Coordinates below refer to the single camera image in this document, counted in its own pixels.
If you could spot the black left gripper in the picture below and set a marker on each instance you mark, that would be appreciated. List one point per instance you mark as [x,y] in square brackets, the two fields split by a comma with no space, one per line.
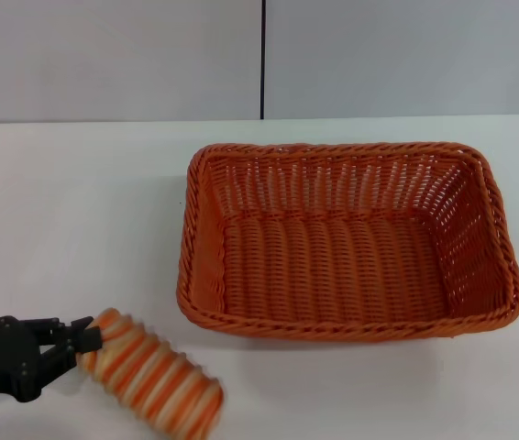
[7,362]

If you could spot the orange and cream striped bread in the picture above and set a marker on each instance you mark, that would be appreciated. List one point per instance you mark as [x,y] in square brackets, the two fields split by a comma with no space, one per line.
[158,380]

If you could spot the orange woven plastic basket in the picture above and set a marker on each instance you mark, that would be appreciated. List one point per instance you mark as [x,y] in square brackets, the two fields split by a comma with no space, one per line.
[333,256]

